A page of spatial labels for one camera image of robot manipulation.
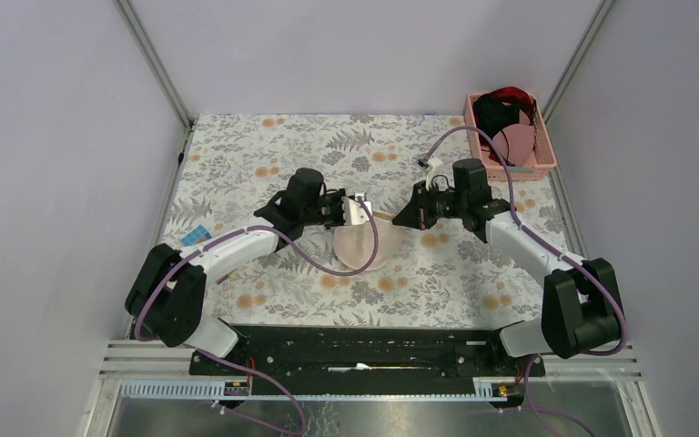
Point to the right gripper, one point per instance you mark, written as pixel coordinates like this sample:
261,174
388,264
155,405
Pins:
418,214

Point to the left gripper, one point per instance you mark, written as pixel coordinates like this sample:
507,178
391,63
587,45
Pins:
337,196

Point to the white mesh laundry bag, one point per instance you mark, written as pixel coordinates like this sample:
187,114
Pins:
353,245

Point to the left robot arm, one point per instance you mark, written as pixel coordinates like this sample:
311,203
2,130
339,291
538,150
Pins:
167,297

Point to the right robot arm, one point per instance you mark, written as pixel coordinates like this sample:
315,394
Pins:
581,311

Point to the black and red bra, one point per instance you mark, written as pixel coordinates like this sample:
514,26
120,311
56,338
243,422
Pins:
506,116

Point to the floral tablecloth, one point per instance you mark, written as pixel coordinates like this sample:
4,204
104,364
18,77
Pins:
442,277

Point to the colourful toy block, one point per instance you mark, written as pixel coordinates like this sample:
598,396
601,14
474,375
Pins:
196,236

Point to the pink plastic basket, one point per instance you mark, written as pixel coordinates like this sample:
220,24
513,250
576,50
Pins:
538,166

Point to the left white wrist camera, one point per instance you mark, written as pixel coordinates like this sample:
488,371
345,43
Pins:
356,209

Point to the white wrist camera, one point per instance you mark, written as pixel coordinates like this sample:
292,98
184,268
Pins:
356,209
432,165

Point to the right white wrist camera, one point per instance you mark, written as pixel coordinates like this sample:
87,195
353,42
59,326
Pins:
432,165

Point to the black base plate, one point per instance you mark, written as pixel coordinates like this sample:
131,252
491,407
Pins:
353,361

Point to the aluminium front rail frame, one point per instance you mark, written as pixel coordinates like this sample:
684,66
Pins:
154,370

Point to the right aluminium corner post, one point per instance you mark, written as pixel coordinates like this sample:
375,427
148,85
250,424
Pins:
592,30

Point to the aluminium corner post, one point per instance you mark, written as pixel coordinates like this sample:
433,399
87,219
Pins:
148,50
592,30

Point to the left aluminium corner post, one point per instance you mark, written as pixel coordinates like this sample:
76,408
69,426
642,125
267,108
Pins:
148,50

